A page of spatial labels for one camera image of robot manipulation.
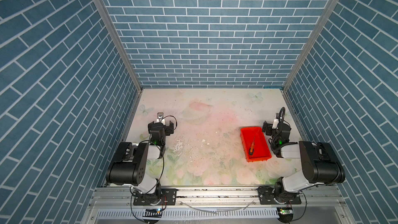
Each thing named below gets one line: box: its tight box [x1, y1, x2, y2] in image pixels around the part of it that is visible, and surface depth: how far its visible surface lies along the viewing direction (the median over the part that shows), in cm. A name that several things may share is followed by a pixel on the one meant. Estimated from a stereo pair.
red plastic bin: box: [239, 127, 272, 163], surface depth 90 cm
